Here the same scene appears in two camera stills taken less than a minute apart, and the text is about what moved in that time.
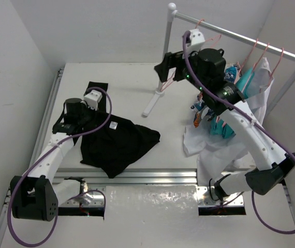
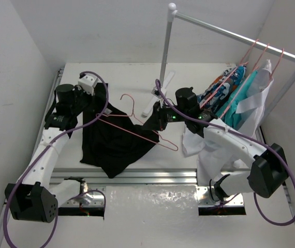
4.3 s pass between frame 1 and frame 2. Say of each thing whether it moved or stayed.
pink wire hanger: moved
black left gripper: moved
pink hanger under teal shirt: stayed
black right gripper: moved
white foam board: stayed
